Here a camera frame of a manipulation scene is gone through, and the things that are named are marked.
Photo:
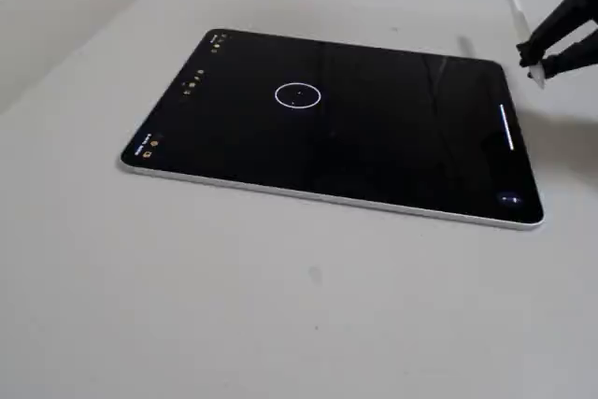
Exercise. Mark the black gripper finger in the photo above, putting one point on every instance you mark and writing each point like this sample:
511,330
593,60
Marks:
560,20
574,55

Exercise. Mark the black screen tablet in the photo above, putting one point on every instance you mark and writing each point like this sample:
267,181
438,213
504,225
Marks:
355,137

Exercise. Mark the white stylus pen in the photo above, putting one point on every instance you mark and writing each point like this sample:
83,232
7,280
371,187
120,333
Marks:
519,16

